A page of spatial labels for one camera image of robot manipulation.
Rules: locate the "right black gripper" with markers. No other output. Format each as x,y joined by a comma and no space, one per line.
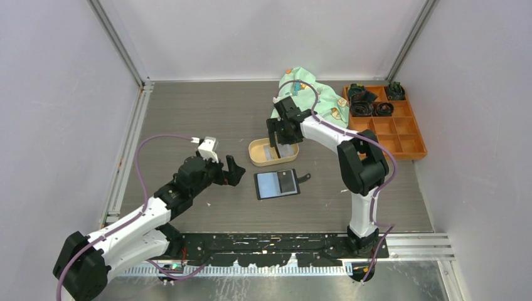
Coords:
273,125

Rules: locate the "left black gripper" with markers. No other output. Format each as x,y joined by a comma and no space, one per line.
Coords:
231,177

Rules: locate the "silver Chlitina card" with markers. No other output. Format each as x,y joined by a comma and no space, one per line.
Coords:
285,150

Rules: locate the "beige oval tray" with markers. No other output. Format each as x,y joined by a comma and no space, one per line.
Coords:
257,157

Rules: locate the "black card holder wallet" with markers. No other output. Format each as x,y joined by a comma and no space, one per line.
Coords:
267,185

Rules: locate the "black gold VIP card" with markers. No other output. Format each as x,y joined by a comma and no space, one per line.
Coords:
287,183

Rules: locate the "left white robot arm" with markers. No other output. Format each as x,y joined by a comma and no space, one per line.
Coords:
87,263

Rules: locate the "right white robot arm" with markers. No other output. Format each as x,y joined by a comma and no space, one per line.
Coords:
362,164

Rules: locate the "green cartoon print cloth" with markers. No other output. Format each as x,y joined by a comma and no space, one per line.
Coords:
307,93

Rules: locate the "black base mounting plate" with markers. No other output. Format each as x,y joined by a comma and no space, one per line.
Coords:
269,249

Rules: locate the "orange compartment tray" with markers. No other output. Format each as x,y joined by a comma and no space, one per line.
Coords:
399,132

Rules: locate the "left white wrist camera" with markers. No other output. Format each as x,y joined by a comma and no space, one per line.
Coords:
206,148

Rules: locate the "aluminium cable duct rail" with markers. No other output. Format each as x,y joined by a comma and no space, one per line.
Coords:
290,270

